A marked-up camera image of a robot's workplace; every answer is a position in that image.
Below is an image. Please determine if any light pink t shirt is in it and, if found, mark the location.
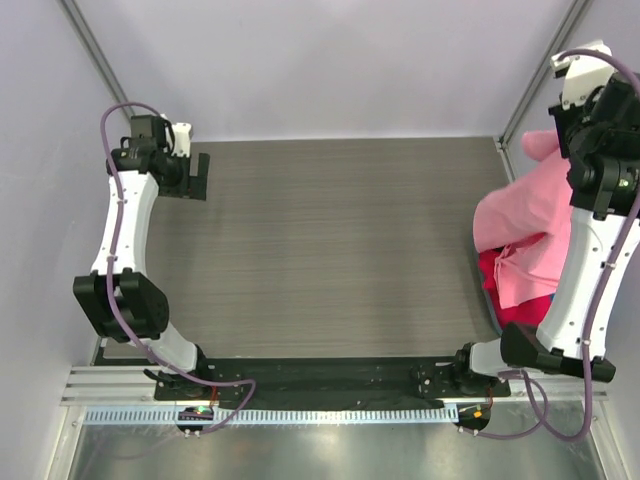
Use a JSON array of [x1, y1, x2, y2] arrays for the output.
[[473, 130, 572, 308]]

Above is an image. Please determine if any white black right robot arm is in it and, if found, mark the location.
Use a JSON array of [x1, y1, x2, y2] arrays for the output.
[[450, 71, 639, 396]]

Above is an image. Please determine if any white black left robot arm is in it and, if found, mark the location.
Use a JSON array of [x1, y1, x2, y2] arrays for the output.
[[73, 115, 212, 400]]

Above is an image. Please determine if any magenta t shirt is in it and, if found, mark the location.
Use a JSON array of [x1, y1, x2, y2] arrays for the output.
[[477, 250, 555, 332]]

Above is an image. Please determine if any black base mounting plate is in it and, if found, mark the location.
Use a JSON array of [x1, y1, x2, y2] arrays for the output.
[[153, 356, 512, 412]]

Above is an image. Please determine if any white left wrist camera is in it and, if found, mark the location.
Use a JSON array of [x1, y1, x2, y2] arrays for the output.
[[172, 122, 193, 158]]

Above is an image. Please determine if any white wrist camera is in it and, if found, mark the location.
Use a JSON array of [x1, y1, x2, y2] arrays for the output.
[[550, 51, 614, 110], [172, 122, 193, 158]]

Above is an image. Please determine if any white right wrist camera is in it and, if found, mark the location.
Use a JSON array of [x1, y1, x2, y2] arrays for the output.
[[550, 51, 614, 110]]

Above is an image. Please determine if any right aluminium corner post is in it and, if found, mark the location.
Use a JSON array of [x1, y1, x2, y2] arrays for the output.
[[498, 0, 592, 148]]

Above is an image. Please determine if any aluminium corner post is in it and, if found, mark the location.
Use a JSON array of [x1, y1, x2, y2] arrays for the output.
[[57, 0, 128, 103], [498, 0, 592, 148]]

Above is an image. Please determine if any left aluminium corner post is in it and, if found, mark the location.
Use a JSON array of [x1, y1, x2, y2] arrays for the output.
[[57, 0, 128, 103]]

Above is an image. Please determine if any aluminium front frame rail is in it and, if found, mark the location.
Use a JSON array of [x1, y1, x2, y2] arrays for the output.
[[60, 359, 609, 407]]

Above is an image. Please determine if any slotted white cable duct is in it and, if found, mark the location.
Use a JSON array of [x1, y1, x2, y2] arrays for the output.
[[84, 404, 459, 427]]

